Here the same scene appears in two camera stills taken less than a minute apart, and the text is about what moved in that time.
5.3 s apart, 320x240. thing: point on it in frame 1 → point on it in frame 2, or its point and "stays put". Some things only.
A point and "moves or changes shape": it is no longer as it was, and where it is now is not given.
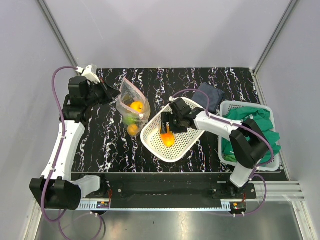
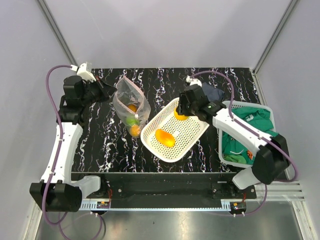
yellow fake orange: [138, 106] moves or changes shape
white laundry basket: [262, 116] stays put
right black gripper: [167, 117] → [181, 109]
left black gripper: [110, 93] stays put
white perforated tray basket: [151, 136] stays put
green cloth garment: [262, 118] stays put
